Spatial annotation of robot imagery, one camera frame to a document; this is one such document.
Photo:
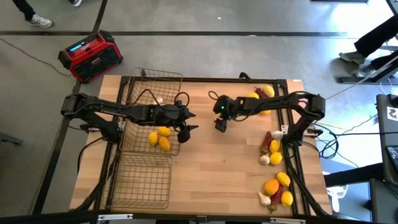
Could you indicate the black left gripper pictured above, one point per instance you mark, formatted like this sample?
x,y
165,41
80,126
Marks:
x,y
171,116

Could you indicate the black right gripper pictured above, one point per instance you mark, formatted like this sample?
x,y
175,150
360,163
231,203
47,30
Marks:
x,y
225,107

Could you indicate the orange-tinted lemon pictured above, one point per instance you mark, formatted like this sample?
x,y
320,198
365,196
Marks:
x,y
164,144

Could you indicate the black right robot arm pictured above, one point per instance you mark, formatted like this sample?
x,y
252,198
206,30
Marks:
x,y
280,101

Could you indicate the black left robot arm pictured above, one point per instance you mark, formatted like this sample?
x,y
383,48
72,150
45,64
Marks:
x,y
105,109

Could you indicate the round orange fruit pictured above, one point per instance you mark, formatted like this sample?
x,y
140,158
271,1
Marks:
x,y
271,187

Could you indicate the red and black radio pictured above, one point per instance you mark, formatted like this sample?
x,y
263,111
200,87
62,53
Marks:
x,y
90,57

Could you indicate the white floor object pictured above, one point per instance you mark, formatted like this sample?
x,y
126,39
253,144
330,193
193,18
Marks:
x,y
337,193

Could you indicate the thin white pole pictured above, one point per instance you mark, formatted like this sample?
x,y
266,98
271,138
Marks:
x,y
351,82

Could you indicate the black floor beam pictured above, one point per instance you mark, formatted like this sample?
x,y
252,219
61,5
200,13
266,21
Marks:
x,y
351,175

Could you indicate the black desk foot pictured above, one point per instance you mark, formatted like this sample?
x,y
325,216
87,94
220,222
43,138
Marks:
x,y
357,80

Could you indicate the dark grey desk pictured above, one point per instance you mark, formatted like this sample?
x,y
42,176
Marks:
x,y
385,140

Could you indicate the dark grey floor object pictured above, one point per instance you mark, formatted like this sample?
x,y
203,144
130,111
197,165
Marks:
x,y
11,139

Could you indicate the person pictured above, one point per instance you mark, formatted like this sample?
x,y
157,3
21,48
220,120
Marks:
x,y
376,37
40,21

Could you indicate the black office chair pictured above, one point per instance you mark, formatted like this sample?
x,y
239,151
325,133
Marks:
x,y
388,47

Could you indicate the black aluminium table frame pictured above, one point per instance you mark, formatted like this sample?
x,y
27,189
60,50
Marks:
x,y
211,79

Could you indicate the black frame clamp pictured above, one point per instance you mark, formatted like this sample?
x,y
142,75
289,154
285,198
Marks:
x,y
245,76

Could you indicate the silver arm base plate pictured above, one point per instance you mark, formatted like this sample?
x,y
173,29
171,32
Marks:
x,y
314,132

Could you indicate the silver frame bracket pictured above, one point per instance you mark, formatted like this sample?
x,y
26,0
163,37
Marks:
x,y
287,221
115,217

